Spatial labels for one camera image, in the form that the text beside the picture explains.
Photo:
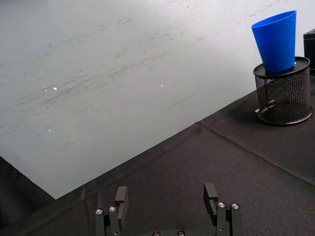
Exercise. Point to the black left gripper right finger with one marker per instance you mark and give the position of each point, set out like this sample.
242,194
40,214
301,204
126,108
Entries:
222,216

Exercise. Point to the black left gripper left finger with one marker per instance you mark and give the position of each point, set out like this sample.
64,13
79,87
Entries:
115,216

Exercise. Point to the black table cloth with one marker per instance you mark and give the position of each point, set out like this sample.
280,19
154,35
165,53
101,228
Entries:
197,177

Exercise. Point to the black mesh pen holder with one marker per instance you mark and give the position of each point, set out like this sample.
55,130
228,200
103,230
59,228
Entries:
283,96

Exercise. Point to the blue plastic cup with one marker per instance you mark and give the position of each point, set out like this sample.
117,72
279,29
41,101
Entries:
276,40

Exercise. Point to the black box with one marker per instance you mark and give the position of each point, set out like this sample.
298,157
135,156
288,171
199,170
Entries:
309,45

